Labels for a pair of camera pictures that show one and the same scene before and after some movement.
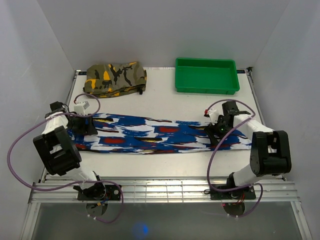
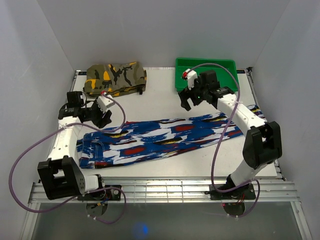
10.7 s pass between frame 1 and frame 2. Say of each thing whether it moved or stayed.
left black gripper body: moved
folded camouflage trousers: stayed
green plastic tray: stayed
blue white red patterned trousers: moved
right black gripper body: moved
